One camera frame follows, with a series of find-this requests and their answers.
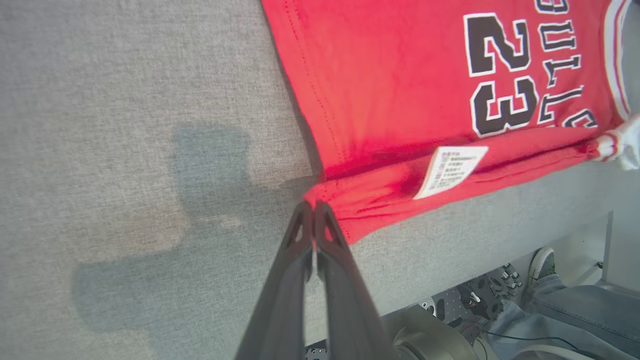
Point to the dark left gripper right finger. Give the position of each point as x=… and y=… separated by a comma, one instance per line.
x=345, y=310

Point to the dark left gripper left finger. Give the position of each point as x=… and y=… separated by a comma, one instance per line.
x=285, y=300

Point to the robot wheeled base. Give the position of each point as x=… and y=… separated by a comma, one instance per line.
x=435, y=335

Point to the grey green sneaker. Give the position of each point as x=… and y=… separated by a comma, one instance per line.
x=541, y=265

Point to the red basketball jersey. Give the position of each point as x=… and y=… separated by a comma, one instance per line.
x=390, y=75

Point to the blue jeans leg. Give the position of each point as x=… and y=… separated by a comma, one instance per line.
x=590, y=310

